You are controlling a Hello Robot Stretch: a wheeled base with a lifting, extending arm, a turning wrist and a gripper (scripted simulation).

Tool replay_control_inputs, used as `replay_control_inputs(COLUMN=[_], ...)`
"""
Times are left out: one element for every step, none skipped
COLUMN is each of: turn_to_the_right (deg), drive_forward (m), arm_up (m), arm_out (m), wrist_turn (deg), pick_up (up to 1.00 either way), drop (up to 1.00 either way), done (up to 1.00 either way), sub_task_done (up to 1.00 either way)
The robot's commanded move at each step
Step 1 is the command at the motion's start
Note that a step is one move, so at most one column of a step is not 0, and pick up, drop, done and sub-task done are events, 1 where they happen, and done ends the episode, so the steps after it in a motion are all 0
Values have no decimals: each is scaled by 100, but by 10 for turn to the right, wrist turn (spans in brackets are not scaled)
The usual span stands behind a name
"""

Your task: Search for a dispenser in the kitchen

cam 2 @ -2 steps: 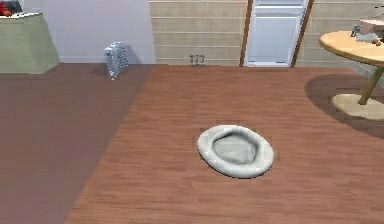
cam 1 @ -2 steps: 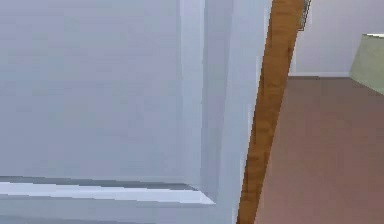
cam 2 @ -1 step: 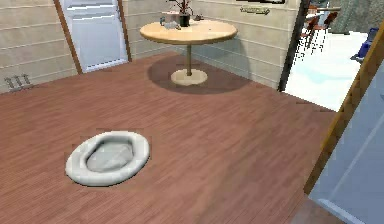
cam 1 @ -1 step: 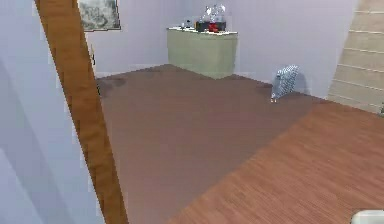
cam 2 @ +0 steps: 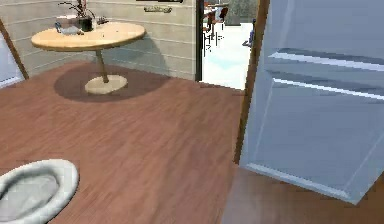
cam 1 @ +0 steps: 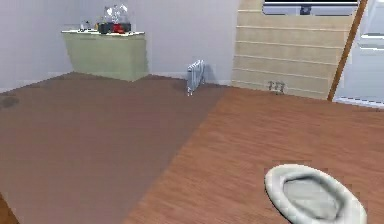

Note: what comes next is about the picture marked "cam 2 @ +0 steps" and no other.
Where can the dark wooden chair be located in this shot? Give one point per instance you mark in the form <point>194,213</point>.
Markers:
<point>213,20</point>

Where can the round light wood table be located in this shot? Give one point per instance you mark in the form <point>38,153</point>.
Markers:
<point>100,36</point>

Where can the pale blue room door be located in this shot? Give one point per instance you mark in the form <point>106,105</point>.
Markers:
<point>320,110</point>

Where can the dark potted house plant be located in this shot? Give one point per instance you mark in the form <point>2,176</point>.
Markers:
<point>84,20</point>

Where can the pale blue window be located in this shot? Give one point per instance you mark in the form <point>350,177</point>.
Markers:
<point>7,65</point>

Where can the grey wall ornament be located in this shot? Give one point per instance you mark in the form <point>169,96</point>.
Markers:
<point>158,9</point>

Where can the dark framed wall picture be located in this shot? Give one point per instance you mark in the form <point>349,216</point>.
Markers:
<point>160,1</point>

